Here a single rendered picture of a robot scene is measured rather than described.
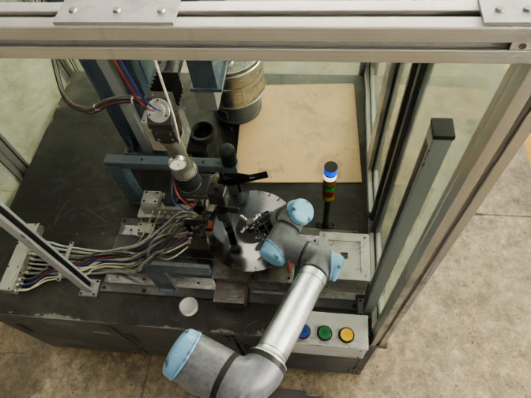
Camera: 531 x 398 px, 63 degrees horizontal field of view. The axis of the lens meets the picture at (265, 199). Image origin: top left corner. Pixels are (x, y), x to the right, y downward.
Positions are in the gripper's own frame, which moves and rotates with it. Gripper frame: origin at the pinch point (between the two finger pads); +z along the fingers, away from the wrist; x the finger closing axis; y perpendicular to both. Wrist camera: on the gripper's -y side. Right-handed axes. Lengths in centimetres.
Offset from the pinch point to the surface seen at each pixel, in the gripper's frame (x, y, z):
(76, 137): -82, 24, 81
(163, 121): -37, 25, -39
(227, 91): -55, -30, 23
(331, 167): -5.8, -23.1, -22.2
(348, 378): 91, -25, 58
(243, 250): 3.8, 8.5, 4.2
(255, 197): -10.1, -8.1, 8.3
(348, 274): 29.3, -14.5, -10.2
